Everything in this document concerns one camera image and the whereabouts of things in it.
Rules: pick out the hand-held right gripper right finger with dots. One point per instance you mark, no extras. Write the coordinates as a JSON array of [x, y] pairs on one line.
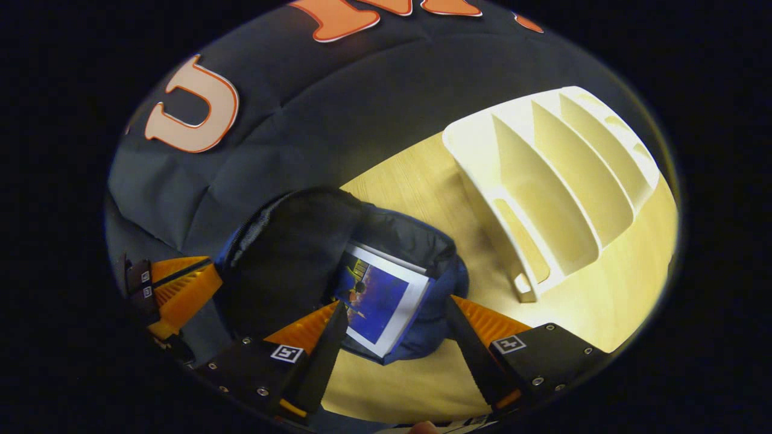
[[473, 355]]

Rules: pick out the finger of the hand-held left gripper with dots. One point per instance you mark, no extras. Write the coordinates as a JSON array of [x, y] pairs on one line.
[[187, 295], [175, 268]]

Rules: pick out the black backdrop cloth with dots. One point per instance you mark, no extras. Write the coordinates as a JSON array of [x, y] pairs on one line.
[[362, 90]]

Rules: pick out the blue schoolbag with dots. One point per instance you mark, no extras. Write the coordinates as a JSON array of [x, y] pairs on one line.
[[289, 253]]

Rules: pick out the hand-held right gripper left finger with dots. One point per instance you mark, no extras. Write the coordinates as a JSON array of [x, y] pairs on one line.
[[319, 355]]

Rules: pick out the white bookshelf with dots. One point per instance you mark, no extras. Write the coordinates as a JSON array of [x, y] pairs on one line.
[[555, 199]]

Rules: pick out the blue cover book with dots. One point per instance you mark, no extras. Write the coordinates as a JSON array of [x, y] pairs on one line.
[[380, 301]]

